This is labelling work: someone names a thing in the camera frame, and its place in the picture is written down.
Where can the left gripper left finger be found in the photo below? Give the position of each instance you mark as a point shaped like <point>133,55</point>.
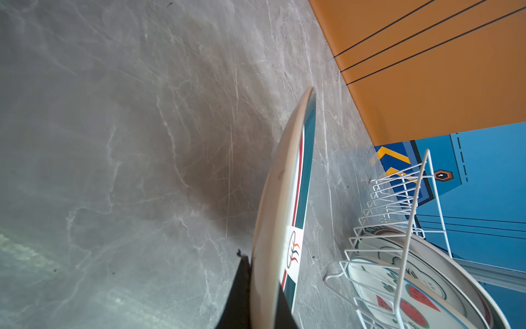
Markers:
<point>236,313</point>

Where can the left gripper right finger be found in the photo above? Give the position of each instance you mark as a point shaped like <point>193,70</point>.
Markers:
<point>284,318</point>

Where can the green red rimmed plate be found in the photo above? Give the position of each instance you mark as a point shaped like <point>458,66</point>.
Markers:
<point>279,233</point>

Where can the watermelon pattern plate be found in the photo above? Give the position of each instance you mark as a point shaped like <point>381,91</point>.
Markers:
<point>419,306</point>

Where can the white wire dish rack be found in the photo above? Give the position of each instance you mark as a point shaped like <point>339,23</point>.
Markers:
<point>393,202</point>

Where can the white plate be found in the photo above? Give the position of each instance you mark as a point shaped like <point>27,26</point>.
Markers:
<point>436,270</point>

